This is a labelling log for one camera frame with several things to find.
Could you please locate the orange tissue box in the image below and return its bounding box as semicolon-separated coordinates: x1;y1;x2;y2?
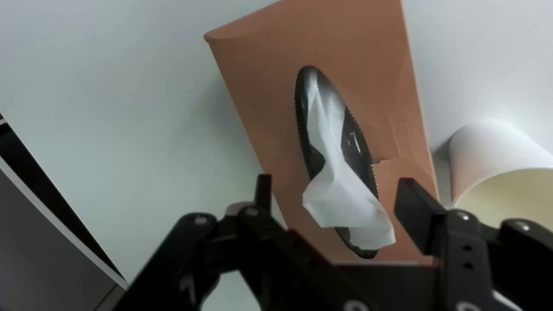
206;0;437;264

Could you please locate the white paper cup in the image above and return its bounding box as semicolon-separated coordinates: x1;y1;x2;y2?
449;118;553;227

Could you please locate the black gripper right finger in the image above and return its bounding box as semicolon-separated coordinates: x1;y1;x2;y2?
394;177;553;311

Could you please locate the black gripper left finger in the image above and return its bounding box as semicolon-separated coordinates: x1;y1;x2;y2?
112;172;370;311

